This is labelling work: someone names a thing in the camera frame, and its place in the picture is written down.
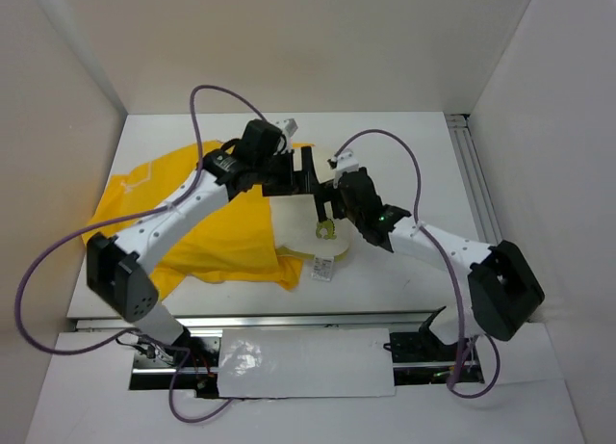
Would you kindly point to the white cover plate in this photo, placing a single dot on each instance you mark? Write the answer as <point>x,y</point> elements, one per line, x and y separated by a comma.
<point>305,363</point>

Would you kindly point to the yellow pillowcase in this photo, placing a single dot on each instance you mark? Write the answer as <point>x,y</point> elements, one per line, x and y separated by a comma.
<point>236,243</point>

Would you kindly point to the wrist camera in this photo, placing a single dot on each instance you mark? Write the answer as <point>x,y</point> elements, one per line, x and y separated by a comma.
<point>344,162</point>
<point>288,127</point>

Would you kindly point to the cream quilted pillow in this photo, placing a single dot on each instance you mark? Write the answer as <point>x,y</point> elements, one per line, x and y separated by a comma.
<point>298,235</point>

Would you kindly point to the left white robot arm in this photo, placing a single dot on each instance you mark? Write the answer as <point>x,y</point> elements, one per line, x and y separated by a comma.
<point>118,268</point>

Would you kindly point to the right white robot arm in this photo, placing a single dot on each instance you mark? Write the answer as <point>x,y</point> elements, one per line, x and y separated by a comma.
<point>499,291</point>

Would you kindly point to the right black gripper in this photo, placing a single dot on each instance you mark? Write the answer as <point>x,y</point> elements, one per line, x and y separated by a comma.
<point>325,192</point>

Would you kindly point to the aluminium side rail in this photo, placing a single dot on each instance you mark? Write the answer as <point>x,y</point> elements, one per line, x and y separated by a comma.
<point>473,177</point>

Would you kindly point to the aluminium front rail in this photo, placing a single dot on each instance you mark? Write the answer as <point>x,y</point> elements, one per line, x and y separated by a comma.
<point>390,318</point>

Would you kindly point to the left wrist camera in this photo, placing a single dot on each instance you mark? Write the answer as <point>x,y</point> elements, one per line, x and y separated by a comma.
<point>288,127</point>

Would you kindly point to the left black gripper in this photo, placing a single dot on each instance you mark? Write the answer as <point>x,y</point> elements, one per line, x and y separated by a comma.
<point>291,182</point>

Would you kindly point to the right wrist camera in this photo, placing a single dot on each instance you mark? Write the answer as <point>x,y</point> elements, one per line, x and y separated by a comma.
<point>344,162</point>

